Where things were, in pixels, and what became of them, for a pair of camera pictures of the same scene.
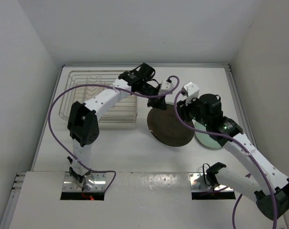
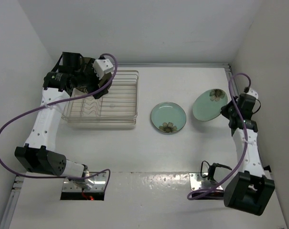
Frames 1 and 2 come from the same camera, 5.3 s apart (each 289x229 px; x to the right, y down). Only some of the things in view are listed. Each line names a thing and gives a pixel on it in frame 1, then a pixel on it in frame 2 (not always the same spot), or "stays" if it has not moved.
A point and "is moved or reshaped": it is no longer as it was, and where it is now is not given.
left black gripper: x=153 y=102 -> x=90 y=68
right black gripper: x=182 y=109 -> x=224 y=109
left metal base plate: x=71 y=185 stays
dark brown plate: x=165 y=127 -> x=103 y=81
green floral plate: x=203 y=138 is moved or reshaped
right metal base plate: x=197 y=184 stays
